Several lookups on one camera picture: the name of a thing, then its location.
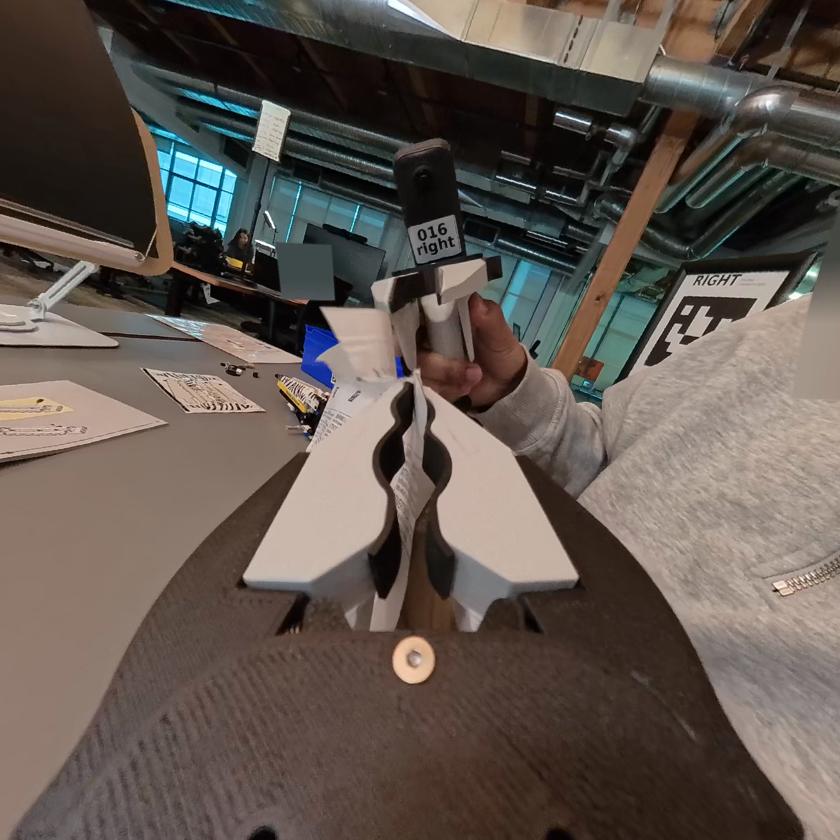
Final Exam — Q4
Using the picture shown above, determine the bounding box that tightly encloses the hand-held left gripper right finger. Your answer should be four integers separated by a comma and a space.
422, 389, 580, 632

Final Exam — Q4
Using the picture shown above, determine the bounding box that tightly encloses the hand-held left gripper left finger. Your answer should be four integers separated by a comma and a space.
243, 384, 416, 616

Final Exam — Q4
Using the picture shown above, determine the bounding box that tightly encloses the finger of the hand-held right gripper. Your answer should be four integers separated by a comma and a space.
435, 258, 493, 307
369, 274, 425, 362

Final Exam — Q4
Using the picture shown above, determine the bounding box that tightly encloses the white paper parts bag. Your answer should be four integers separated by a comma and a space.
308, 305, 437, 634

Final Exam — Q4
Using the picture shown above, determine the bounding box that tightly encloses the instruction booklet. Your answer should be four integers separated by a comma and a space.
0, 379, 168, 463

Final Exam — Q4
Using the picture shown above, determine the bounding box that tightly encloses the person's right forearm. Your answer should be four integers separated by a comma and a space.
482, 357, 611, 500

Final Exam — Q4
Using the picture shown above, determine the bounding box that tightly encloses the yellow zebra lego model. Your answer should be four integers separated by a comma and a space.
274, 373, 329, 434

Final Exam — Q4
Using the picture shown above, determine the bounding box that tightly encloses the person's right hand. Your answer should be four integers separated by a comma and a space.
415, 294, 530, 411

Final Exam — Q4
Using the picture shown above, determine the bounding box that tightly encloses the black computer monitor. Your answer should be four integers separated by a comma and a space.
303, 223, 387, 306

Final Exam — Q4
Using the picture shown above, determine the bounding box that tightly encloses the blue plastic bin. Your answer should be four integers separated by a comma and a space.
302, 323, 342, 391

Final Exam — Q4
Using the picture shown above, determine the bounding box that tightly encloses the hanging white paper note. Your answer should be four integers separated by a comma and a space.
251, 100, 291, 160

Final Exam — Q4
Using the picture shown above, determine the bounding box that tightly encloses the zebra sticker sheet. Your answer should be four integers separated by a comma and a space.
141, 367, 265, 414

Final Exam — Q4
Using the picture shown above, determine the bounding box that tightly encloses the white printed paper sheet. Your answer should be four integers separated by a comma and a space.
147, 314, 303, 365

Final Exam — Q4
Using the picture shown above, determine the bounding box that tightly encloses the black framed marker sign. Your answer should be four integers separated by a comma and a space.
617, 251, 818, 385

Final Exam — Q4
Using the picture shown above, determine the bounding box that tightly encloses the white tablet stand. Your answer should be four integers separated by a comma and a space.
0, 197, 145, 349

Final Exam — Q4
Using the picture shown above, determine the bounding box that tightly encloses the wood-backed black panel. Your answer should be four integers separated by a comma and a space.
0, 0, 175, 277

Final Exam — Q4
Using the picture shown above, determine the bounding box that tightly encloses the wooden support post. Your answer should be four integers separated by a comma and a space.
551, 112, 700, 378

